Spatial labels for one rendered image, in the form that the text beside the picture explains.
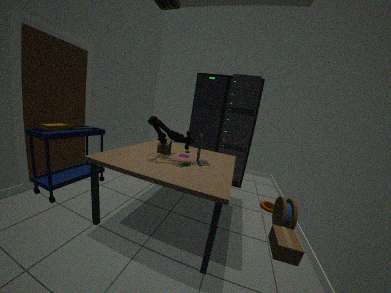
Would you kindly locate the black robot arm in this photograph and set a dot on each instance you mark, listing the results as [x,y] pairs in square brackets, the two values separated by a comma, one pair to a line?
[172,134]

